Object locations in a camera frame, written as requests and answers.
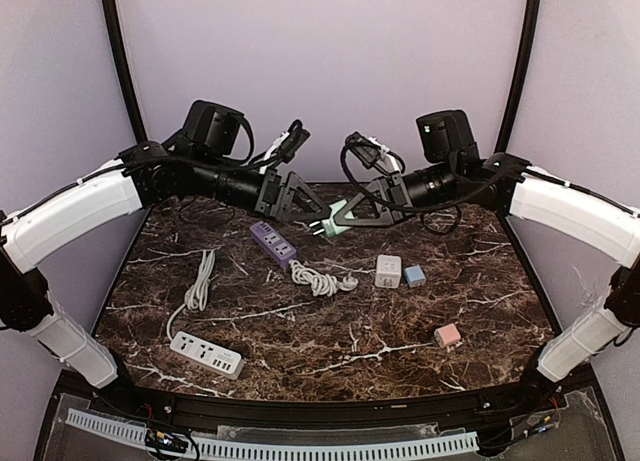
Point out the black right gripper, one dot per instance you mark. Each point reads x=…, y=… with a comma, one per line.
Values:
x=395, y=194

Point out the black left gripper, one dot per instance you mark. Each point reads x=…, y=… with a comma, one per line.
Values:
x=273, y=194

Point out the white power strip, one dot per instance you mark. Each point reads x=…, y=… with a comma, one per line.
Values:
x=213, y=357

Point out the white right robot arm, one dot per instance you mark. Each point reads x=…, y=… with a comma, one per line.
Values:
x=574, y=216

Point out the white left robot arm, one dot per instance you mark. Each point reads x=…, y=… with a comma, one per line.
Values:
x=139, y=178

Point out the blue plug adapter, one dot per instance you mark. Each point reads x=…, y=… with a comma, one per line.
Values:
x=414, y=276

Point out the pink plug adapter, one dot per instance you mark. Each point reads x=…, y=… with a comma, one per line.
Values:
x=447, y=335

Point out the purple power strip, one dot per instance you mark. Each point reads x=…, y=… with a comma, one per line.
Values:
x=278, y=248

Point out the white cube socket adapter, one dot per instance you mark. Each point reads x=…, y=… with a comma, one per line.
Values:
x=388, y=271

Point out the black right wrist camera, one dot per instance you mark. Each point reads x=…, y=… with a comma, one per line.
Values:
x=446, y=133

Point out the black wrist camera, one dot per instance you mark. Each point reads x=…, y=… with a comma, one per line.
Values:
x=211, y=128
x=446, y=133

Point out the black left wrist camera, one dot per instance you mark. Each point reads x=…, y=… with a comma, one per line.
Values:
x=211, y=128

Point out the black front table rail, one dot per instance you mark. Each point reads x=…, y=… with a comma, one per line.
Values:
x=488, y=409

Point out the black frame post left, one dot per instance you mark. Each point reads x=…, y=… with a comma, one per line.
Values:
x=122, y=68

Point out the white slotted cable duct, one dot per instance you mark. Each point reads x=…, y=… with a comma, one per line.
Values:
x=249, y=446

